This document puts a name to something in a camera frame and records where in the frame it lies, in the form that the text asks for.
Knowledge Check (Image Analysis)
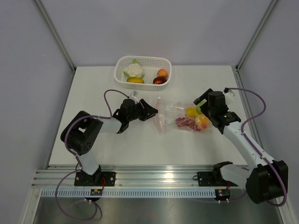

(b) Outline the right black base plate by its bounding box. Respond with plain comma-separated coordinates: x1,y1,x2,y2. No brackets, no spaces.
192,171,237,187

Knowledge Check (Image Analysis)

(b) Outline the white fake cauliflower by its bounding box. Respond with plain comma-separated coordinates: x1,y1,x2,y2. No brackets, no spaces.
123,59,145,78

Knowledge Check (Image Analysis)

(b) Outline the small circuit board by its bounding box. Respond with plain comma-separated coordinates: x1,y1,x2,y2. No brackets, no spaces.
90,189,103,196
215,189,231,200

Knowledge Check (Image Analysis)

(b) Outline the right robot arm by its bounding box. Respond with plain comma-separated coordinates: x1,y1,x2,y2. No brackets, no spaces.
194,88,288,207

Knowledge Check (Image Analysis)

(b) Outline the white perforated plastic basket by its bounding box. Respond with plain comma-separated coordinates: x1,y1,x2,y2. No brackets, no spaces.
114,56,172,91

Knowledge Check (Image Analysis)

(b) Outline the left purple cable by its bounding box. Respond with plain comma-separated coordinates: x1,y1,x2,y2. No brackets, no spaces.
55,90,131,221

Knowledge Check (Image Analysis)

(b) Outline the aluminium mounting rail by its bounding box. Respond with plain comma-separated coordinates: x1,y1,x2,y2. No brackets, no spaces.
31,165,213,189

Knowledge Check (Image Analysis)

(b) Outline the left small circuit board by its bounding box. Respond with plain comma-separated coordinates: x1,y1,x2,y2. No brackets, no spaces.
90,189,103,196

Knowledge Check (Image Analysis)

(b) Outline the red fake fruit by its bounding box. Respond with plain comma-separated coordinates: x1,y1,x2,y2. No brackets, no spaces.
175,117,200,132

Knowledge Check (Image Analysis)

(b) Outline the yellow green fake mango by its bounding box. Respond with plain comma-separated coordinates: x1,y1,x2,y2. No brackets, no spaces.
127,77,144,84

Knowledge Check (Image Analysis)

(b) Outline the yellow fake fruit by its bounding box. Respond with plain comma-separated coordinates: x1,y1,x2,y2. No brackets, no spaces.
185,107,199,118

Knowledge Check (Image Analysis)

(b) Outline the right aluminium frame post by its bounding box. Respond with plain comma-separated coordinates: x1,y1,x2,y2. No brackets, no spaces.
236,0,280,72

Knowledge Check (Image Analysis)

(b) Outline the aluminium frame post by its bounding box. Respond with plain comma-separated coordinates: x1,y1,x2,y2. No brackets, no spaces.
236,0,280,72
33,0,76,73

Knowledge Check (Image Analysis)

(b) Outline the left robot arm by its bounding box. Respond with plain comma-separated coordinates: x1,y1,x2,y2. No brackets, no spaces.
60,98,158,187

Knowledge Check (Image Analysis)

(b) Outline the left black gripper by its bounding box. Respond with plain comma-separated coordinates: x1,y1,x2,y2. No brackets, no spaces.
127,99,159,122

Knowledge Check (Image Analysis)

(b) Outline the orange yellow fake peach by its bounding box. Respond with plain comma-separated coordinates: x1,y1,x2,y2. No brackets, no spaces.
195,114,211,129

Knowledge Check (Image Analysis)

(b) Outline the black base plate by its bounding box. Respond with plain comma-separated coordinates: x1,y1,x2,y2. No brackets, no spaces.
74,171,116,187
192,171,237,187

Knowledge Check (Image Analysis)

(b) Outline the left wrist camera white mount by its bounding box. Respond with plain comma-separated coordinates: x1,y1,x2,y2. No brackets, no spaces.
129,91,139,104

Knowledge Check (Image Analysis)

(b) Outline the green fake apple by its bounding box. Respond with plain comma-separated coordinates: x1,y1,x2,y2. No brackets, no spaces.
196,104,202,114

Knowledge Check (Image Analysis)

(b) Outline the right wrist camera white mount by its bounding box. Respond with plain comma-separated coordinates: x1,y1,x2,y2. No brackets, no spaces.
223,88,235,105

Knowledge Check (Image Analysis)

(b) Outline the white slotted cable duct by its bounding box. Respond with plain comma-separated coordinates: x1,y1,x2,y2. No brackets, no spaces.
41,189,216,198

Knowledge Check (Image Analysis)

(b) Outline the right small circuit board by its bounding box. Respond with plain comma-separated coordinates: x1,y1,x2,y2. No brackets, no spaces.
215,189,231,200

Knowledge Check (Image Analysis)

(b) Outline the left aluminium frame post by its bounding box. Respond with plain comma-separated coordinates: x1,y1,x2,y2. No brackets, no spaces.
33,0,76,73

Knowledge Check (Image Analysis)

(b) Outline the orange red fake peach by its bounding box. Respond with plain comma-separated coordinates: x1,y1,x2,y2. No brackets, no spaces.
157,69,168,78

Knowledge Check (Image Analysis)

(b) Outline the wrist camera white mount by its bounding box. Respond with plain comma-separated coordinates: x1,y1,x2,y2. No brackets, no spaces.
129,91,139,104
223,88,235,105

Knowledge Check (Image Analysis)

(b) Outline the clear zip top bag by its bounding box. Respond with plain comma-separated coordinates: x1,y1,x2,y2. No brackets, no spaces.
153,97,212,133

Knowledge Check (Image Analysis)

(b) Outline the dark purple fake fruit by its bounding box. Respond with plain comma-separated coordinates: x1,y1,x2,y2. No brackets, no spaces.
153,76,167,84

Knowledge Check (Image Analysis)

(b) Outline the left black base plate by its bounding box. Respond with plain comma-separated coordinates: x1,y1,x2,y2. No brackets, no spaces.
74,171,116,187

